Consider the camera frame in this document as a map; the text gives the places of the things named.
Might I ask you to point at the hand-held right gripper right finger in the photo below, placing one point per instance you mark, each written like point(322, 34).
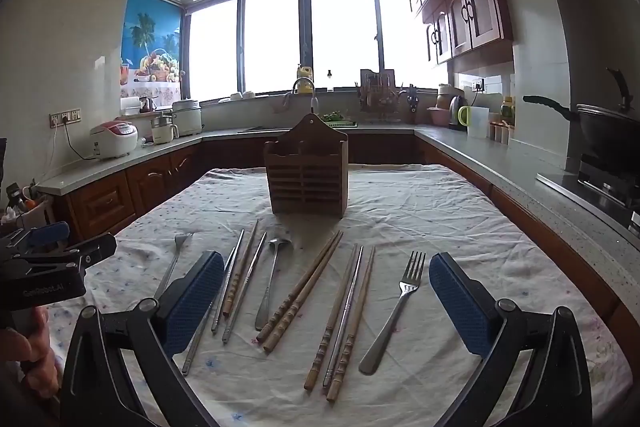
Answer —
point(460, 302)

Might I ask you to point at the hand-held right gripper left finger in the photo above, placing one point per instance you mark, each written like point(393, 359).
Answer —
point(197, 302)

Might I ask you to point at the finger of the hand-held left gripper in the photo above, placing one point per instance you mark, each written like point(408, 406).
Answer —
point(95, 249)
point(47, 234)

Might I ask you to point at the wooden utensil holder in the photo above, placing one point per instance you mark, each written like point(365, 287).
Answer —
point(305, 182)

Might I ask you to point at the knife block with utensils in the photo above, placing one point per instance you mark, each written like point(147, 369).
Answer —
point(412, 104)

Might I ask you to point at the person's left hand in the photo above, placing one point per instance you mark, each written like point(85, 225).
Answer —
point(42, 357)

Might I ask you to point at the cluttered storage rack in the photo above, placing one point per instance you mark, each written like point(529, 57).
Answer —
point(25, 207)

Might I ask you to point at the small metal fork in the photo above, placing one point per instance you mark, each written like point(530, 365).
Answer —
point(175, 259)

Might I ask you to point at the large metal fork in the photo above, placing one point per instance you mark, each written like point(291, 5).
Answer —
point(395, 312)

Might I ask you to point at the metal spoon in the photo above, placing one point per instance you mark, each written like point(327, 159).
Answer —
point(270, 277)

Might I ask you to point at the white dotted tablecloth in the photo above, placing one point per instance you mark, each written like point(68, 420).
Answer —
point(450, 217)

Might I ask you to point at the red white rice cooker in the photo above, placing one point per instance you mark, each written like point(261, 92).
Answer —
point(114, 139)

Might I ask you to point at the small white electric pot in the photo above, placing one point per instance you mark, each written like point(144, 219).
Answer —
point(162, 129)

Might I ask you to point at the grey kitchen countertop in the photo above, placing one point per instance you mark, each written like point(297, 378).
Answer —
point(500, 162)

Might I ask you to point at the small dark teapot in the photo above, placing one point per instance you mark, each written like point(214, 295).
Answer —
point(146, 104)

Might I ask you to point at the large white rice cooker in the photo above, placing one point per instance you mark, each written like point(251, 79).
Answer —
point(187, 119)

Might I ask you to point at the row of spice jars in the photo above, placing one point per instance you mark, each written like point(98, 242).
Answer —
point(500, 133)

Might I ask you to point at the gas stove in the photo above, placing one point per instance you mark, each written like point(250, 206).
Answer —
point(600, 187)

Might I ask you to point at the kitchen sink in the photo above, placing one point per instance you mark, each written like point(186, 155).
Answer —
point(262, 129)

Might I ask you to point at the pink plastic basin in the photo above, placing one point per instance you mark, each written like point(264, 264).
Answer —
point(439, 117)

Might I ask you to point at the steel electric kettle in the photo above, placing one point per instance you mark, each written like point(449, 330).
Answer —
point(456, 112)

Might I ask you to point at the yellow green bottles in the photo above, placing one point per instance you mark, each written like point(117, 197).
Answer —
point(507, 109)

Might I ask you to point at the white-lidded jar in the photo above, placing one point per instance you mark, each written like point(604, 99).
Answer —
point(444, 96)

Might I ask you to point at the white bowls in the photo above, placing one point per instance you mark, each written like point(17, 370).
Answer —
point(242, 96)

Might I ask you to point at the pink dishcloth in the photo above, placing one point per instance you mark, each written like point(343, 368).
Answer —
point(284, 103)

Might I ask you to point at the palm tree fruit poster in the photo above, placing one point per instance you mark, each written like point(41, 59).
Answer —
point(150, 37)

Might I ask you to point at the green vegetable basket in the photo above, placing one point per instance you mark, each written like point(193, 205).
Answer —
point(337, 119)

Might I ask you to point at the black wok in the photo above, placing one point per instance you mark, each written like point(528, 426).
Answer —
point(607, 127)

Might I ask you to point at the chrome kitchen faucet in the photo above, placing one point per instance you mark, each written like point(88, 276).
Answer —
point(304, 82)

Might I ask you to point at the yellow detergent bottle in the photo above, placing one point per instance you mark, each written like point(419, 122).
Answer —
point(305, 74)

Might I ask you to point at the small black-capped bottle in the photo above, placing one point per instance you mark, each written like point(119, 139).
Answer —
point(329, 79)

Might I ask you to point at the kitchen window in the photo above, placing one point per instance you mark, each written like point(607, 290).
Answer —
point(270, 42)

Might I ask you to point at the wall power socket strip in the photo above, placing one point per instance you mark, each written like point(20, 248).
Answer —
point(65, 118)

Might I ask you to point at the wall socket with plug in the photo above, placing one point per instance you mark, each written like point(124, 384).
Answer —
point(477, 85)

